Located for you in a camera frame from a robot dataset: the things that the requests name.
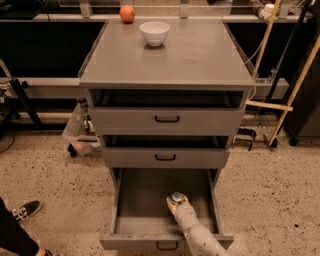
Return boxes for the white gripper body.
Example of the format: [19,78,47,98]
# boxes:
[174,203,200,230]

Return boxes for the redbull can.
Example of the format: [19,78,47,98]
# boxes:
[171,192,185,204]

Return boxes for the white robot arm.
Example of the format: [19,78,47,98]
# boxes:
[166,192,230,256]

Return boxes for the grey bottom drawer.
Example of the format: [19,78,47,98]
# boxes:
[100,168,234,252]

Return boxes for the grey drawer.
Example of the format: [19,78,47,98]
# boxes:
[103,135,229,169]
[100,168,234,252]
[89,89,244,136]

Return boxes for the grey middle drawer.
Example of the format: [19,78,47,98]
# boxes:
[103,135,229,169]

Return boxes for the grey drawer cabinet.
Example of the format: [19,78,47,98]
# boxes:
[77,17,257,188]

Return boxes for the grey top drawer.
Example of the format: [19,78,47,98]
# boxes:
[89,89,244,136]

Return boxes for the black white sneaker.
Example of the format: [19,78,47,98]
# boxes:
[10,200,43,223]

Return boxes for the black trouser leg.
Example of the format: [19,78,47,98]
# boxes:
[0,198,39,256]

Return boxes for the white ceramic bowl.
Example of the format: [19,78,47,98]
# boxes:
[139,21,170,46]

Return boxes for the black tripod stand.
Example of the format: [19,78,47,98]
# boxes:
[0,56,44,129]

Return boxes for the orange fruit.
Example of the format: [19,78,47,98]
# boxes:
[119,5,135,23]

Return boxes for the white bottle on shelf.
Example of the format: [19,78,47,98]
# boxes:
[258,4,274,21]

